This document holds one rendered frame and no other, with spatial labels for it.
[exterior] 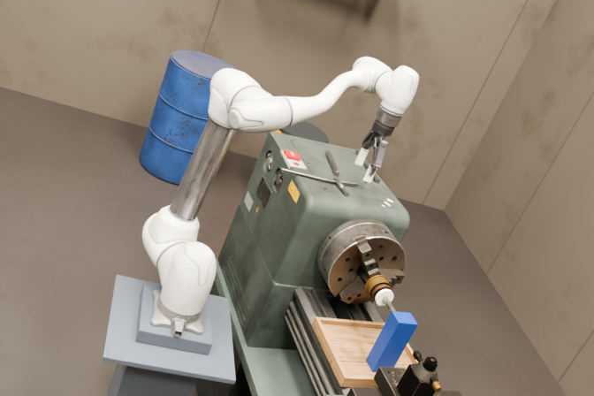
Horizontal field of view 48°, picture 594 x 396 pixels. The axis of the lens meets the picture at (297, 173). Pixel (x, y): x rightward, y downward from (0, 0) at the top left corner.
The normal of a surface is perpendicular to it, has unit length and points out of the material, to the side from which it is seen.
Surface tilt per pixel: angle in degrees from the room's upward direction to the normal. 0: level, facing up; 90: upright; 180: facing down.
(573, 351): 90
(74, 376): 0
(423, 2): 90
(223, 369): 0
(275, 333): 90
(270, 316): 90
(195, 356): 0
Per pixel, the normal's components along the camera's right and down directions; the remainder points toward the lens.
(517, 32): 0.15, 0.46
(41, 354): 0.36, -0.85
